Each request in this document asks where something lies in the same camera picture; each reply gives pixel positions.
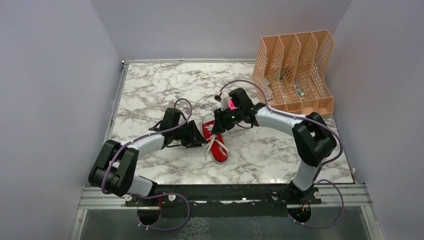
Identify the pink highlighter marker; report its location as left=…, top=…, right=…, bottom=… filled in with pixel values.
left=229, top=99, right=236, bottom=110

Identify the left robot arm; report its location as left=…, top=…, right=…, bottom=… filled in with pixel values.
left=88, top=107, right=207, bottom=206

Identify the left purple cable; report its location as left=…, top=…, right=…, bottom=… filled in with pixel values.
left=101, top=97, right=194, bottom=232

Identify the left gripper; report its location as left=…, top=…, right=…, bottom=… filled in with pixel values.
left=172, top=119, right=208, bottom=148

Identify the red canvas sneaker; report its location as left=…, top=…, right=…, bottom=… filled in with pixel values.
left=201, top=113, right=229, bottom=164

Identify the purple cable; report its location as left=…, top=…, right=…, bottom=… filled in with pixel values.
left=101, top=97, right=194, bottom=232
left=218, top=79, right=345, bottom=230

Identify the peach plastic file organizer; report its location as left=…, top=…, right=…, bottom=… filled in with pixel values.
left=252, top=30, right=335, bottom=117

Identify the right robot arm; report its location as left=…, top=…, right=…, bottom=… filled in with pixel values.
left=211, top=87, right=337, bottom=204

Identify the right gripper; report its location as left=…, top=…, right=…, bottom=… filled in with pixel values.
left=211, top=106, right=243, bottom=135

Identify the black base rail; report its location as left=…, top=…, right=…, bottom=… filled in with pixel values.
left=125, top=183, right=322, bottom=218

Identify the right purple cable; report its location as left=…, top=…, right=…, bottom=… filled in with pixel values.
left=218, top=79, right=345, bottom=230

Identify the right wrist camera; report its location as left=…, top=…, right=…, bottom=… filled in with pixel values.
left=214, top=93, right=232, bottom=111

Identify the white shoelace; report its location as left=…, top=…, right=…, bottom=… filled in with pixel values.
left=204, top=132, right=229, bottom=163

